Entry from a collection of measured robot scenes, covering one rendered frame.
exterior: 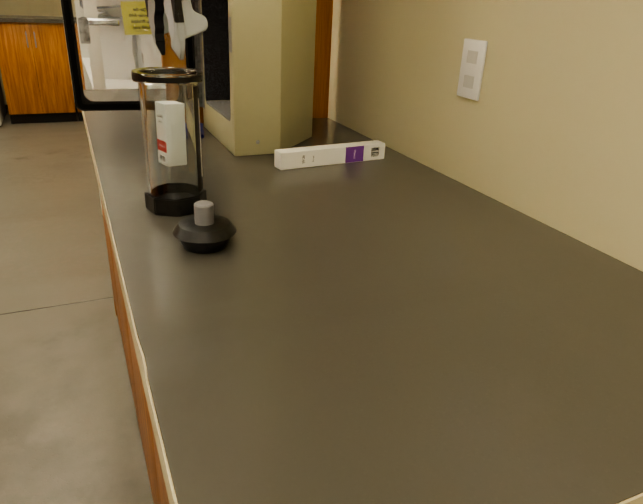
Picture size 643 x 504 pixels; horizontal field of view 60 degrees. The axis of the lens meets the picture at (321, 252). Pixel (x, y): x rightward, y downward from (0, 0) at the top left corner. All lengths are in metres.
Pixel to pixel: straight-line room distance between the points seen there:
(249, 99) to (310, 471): 0.96
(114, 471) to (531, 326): 1.40
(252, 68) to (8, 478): 1.33
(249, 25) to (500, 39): 0.51
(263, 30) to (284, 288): 0.71
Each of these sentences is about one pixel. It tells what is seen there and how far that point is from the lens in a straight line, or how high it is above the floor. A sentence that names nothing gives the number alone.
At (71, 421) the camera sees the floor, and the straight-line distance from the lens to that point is 2.05.
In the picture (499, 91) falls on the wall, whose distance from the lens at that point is 1.17.
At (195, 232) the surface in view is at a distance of 0.80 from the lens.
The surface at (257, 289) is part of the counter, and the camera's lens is 0.72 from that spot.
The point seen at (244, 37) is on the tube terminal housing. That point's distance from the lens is 1.28.
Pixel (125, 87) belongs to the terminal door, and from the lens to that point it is 1.57.
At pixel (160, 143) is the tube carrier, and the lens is 0.93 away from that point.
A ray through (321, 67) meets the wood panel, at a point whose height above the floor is 1.09.
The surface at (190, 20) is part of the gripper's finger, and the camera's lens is 0.92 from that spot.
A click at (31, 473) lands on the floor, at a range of 1.91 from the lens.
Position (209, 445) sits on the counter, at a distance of 0.50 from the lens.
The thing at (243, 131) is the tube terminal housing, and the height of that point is 1.00.
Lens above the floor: 1.28
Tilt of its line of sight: 25 degrees down
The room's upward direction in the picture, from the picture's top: 3 degrees clockwise
